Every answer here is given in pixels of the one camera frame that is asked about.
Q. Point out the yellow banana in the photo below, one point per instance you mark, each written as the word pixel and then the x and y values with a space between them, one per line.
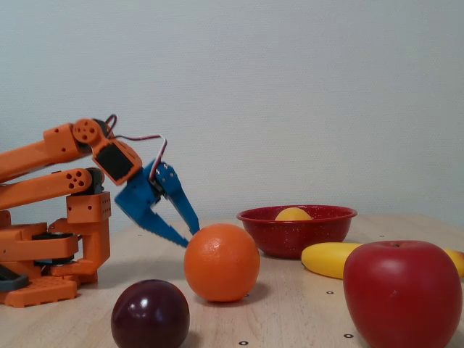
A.
pixel 326 259

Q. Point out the dark purple plum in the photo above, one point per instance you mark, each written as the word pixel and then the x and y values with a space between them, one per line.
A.
pixel 148 315

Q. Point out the red apple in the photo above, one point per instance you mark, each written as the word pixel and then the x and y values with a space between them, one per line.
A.
pixel 402 293

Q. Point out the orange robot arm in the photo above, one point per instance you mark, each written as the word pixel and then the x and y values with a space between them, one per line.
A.
pixel 32 154

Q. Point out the yellow-orange peach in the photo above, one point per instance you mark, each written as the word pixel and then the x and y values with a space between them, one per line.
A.
pixel 293 214

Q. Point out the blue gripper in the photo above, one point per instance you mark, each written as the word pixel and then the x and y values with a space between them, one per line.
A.
pixel 139 193

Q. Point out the orange robot base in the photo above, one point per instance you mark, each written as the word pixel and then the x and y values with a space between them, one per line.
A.
pixel 36 293

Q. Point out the orange fruit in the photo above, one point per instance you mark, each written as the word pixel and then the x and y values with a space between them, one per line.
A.
pixel 221 262

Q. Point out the dark grey clamp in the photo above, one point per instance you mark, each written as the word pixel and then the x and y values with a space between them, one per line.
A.
pixel 16 282

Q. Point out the red speckled bowl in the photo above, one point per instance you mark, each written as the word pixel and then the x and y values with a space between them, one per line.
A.
pixel 293 235

